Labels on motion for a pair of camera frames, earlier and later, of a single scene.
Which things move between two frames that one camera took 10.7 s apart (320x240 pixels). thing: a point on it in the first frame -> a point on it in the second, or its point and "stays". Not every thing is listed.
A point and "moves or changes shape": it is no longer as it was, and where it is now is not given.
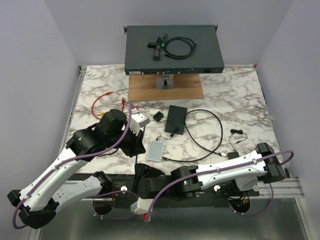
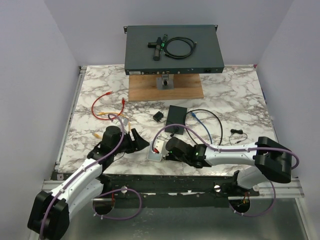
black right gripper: [142, 171] -> [169, 155]
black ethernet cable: [194, 140] stays
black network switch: [176, 118] stays
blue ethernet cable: [142, 139] -> [193, 114]
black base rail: [127, 189] stays
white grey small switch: [155, 150] moves or changes shape
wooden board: [143, 88] stays
